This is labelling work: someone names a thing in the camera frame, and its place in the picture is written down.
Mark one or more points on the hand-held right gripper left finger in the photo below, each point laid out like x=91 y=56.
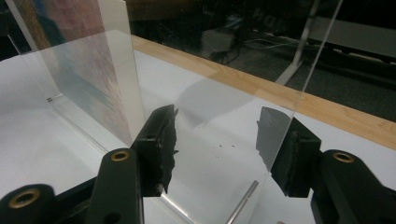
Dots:
x=157 y=149

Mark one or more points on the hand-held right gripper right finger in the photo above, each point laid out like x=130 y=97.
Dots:
x=289 y=155

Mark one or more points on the clear acrylic photo frame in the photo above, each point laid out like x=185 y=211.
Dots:
x=218 y=102

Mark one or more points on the grey box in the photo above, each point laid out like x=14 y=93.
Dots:
x=218 y=41

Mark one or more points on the metal frame stand pin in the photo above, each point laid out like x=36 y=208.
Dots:
x=53 y=99
x=243 y=201

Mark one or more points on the white metal desk frame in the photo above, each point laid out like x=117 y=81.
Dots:
x=351 y=35

